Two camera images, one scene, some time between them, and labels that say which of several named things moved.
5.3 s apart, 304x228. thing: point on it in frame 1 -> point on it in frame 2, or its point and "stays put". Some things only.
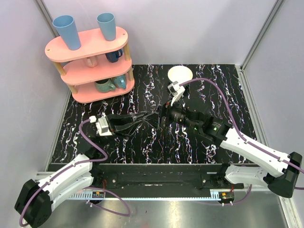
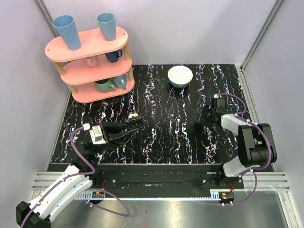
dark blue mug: x=113 y=57 stays put
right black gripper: x=166 y=109 -> x=204 y=122
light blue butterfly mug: x=120 y=81 stays put
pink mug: x=92 y=61 stays put
